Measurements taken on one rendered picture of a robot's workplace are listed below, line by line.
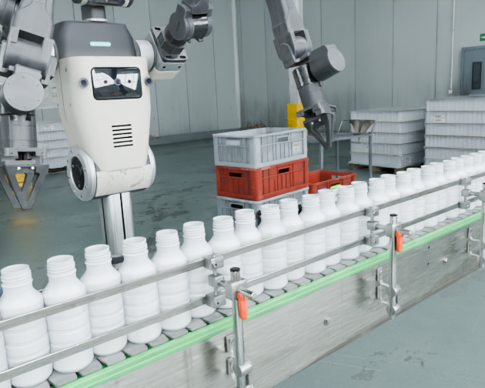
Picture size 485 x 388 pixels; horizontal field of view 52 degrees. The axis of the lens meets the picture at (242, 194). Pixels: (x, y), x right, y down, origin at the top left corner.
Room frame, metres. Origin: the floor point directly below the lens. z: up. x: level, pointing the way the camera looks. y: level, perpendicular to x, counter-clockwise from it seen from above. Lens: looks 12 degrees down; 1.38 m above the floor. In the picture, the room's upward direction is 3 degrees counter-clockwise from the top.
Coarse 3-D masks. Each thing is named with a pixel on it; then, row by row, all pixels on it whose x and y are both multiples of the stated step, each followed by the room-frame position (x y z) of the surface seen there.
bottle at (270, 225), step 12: (264, 216) 0.93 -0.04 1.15; (276, 216) 0.92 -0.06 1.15; (264, 228) 0.92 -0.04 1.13; (276, 228) 0.92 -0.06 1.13; (264, 252) 0.91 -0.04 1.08; (276, 252) 0.91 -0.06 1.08; (264, 264) 0.91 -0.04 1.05; (276, 264) 0.91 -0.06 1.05; (264, 288) 0.92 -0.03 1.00; (276, 288) 0.91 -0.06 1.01
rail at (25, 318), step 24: (432, 192) 1.27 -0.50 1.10; (432, 216) 1.27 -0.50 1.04; (264, 240) 0.88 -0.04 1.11; (360, 240) 1.07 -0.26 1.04; (192, 264) 0.78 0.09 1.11; (120, 288) 0.69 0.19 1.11; (48, 312) 0.62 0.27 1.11; (168, 312) 0.74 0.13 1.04; (96, 336) 0.66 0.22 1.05; (48, 360) 0.62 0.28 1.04
